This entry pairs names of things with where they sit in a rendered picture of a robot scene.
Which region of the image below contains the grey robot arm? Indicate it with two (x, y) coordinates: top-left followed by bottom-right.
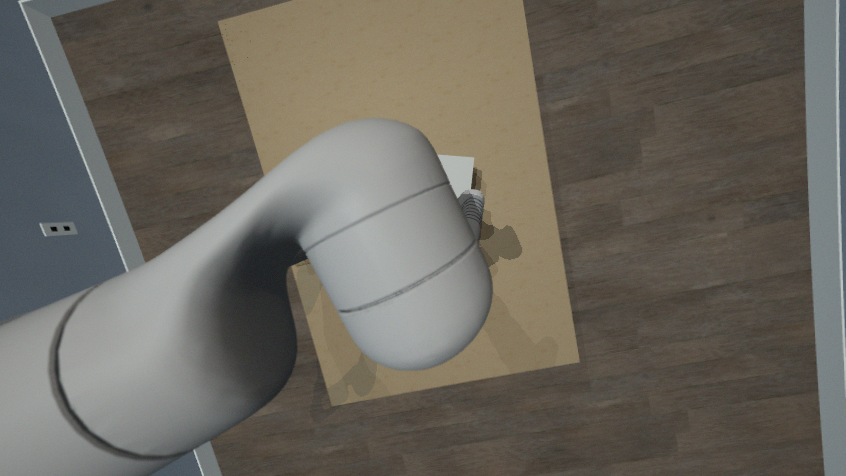
(0, 118), (493, 476)

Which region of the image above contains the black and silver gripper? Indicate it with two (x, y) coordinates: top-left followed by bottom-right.
(458, 189), (484, 243)

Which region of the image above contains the grey square sink basin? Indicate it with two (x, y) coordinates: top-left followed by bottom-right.
(437, 154), (474, 199)

